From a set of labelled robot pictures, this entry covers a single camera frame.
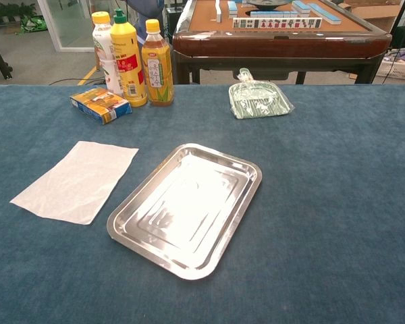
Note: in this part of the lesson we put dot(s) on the white paper towel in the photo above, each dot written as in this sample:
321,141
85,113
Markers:
74,182

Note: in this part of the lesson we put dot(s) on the stainless steel tray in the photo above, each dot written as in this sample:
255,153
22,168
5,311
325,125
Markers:
189,209

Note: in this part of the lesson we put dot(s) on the green dustpan in plastic bag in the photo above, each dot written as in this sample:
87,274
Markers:
258,99

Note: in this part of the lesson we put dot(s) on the amber tea bottle yellow cap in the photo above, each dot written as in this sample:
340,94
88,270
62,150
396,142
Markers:
157,74

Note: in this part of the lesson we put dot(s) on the blue yellow snack box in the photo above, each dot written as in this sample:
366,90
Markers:
99,104

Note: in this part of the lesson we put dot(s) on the blue table cloth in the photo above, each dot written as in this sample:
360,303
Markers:
324,202

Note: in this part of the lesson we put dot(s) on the brown mahjong table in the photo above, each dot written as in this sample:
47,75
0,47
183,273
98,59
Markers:
280,42

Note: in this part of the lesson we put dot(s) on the yellow bottle green cap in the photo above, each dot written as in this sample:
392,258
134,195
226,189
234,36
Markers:
125,40

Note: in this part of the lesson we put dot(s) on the white bottle yellow cap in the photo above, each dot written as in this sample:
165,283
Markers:
103,50

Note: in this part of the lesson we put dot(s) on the white upright mahjong tile row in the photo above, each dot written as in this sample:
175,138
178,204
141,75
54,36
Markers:
218,11

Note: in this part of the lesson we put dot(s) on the short blue mahjong tile stack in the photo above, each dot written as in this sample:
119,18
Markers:
232,9

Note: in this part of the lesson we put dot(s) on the face-up mahjong tile row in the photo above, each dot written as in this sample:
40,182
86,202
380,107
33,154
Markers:
276,23

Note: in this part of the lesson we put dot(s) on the wide blue mahjong tile stack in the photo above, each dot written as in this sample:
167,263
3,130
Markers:
301,6

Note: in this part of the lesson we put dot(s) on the white framed glass partition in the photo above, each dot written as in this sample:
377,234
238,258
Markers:
71,23

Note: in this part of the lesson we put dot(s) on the long blue mahjong tile row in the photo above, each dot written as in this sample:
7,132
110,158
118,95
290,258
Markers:
325,14

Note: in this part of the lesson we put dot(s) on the white plastic basket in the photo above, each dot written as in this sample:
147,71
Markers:
398,69

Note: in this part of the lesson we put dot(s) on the green bag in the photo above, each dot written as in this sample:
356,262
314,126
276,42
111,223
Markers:
33,24

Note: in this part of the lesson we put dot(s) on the green potted plants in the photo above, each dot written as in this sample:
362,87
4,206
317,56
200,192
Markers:
10,11

